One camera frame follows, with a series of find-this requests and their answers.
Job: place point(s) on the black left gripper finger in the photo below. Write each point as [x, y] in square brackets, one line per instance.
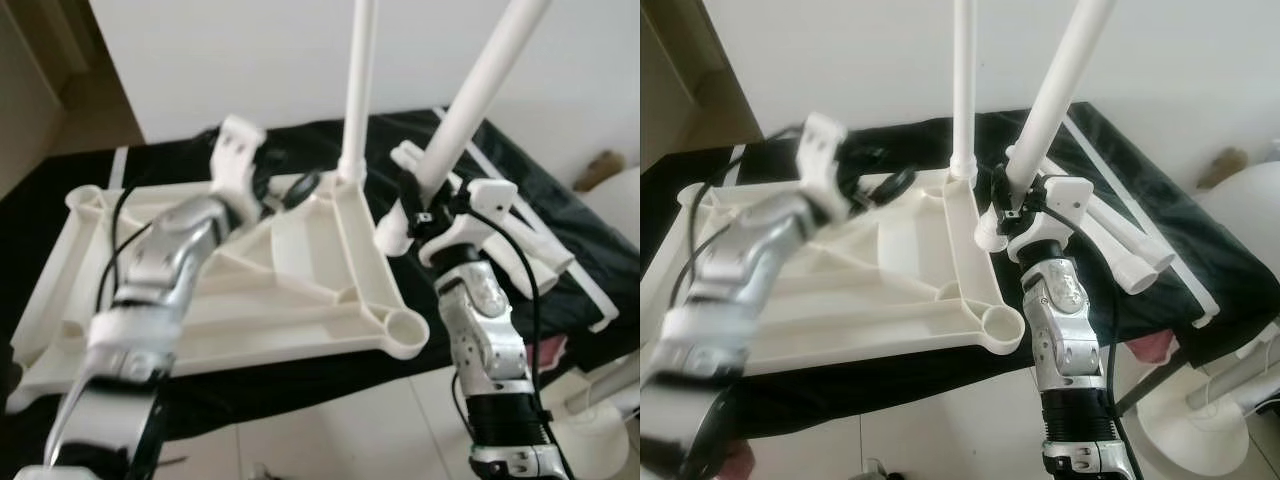
[895, 170]
[305, 174]
[892, 204]
[300, 207]

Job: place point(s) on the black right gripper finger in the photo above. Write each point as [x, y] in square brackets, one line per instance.
[408, 190]
[1040, 186]
[454, 190]
[996, 186]

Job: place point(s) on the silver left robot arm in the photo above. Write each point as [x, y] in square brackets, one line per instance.
[740, 270]
[150, 270]

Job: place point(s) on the white tape strip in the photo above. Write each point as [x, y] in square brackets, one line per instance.
[120, 165]
[738, 157]
[1186, 280]
[585, 290]

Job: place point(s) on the small brown lumpy object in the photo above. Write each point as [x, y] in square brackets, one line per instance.
[600, 170]
[1222, 167]

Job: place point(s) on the red patterned cloth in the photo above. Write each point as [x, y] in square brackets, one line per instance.
[1157, 347]
[545, 352]

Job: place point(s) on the white standing fan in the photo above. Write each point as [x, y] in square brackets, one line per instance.
[620, 210]
[1240, 220]

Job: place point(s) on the black metal table leg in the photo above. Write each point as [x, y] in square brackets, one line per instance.
[1140, 385]

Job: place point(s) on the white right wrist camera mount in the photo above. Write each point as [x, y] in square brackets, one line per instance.
[1065, 200]
[485, 215]

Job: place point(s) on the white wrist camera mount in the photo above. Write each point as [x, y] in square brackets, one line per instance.
[1065, 200]
[485, 215]
[822, 160]
[238, 165]

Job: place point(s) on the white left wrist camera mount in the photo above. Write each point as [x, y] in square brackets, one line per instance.
[238, 165]
[822, 160]

